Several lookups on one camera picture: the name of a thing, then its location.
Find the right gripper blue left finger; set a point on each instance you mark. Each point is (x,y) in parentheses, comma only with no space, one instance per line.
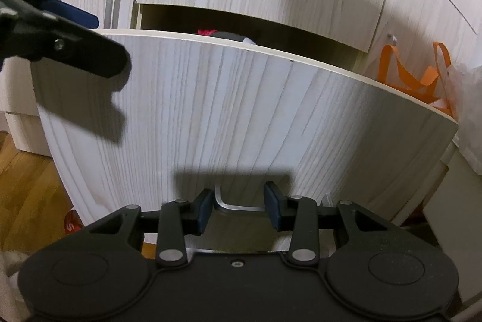
(200,212)

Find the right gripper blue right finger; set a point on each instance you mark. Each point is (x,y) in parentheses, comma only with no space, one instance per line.
(277,207)

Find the silver drawer handle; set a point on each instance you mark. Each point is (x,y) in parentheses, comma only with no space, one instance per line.
(225,207)

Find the black plush toy red bow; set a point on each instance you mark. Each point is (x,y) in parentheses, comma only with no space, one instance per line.
(225,35)

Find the orange fabric bag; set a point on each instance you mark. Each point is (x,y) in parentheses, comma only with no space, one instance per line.
(432,88)

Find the translucent white plastic bag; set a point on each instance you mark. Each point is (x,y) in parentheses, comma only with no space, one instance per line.
(465,97)

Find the right cabinet door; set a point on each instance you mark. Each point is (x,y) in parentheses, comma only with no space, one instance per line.
(417,24)

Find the silver left door handle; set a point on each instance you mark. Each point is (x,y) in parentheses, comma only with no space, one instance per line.
(112,9)

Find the silver door handle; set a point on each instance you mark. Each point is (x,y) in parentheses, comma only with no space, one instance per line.
(112,9)
(392,40)

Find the silver right door handle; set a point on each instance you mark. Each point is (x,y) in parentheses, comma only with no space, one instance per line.
(392,40)

